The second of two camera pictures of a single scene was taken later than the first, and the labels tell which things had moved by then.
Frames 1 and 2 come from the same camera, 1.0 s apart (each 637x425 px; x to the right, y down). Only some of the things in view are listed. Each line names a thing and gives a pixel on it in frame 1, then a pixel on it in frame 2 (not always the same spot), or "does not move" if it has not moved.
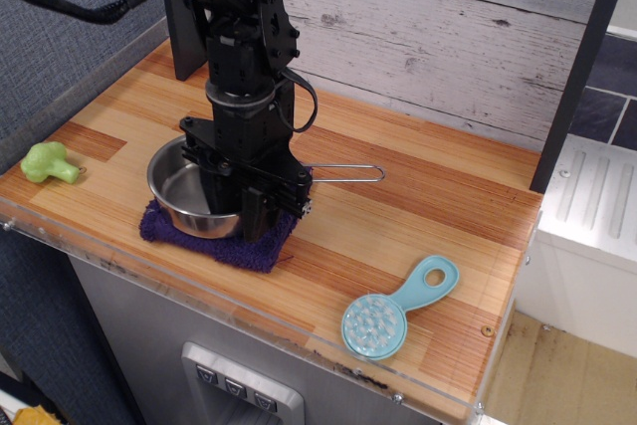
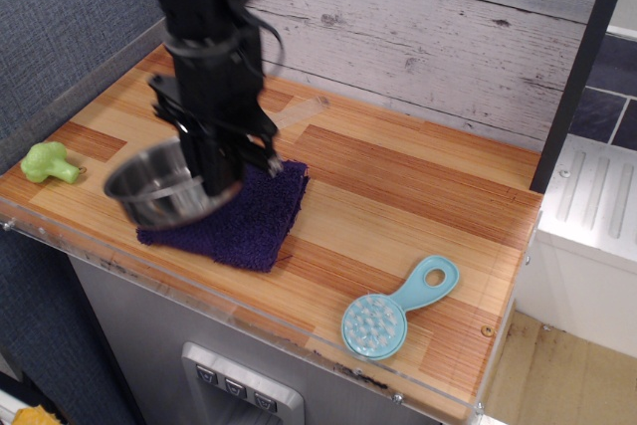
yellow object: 35,415 does not move
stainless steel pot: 175,188 -> 157,186
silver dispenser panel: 222,391 does not move
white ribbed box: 580,270 does not move
